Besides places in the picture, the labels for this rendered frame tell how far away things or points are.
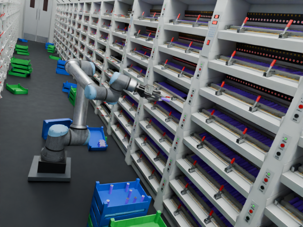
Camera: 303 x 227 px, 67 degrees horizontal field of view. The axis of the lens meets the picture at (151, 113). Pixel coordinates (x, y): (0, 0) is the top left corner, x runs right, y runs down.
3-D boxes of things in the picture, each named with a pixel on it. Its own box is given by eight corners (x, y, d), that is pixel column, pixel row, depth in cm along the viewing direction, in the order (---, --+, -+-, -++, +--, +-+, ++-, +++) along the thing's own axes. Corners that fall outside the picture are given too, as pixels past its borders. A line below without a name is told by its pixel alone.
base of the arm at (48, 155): (39, 160, 185) (41, 149, 182) (42, 148, 202) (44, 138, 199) (63, 163, 192) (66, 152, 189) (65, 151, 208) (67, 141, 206)
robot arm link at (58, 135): (43, 141, 194) (47, 122, 189) (63, 140, 205) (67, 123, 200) (47, 151, 183) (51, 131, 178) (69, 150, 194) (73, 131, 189)
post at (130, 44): (108, 134, 300) (138, -5, 249) (106, 131, 308) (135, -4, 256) (122, 135, 310) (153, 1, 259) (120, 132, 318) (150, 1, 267)
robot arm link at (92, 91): (62, 54, 188) (91, 86, 140) (77, 57, 195) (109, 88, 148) (59, 67, 191) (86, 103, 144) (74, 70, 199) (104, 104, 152)
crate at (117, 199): (101, 215, 128) (104, 204, 126) (93, 191, 144) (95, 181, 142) (148, 208, 143) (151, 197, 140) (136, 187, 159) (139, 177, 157)
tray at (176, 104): (183, 114, 169) (183, 102, 165) (148, 89, 218) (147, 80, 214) (205, 107, 177) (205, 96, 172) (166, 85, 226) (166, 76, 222)
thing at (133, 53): (148, 68, 220) (147, 53, 214) (126, 56, 270) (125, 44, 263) (167, 65, 228) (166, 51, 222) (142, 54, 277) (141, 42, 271)
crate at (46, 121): (41, 136, 254) (44, 139, 249) (43, 120, 248) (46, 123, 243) (66, 133, 276) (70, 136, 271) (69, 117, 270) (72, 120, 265)
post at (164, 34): (127, 165, 243) (171, -7, 192) (124, 160, 251) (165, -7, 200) (144, 164, 253) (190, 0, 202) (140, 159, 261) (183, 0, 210)
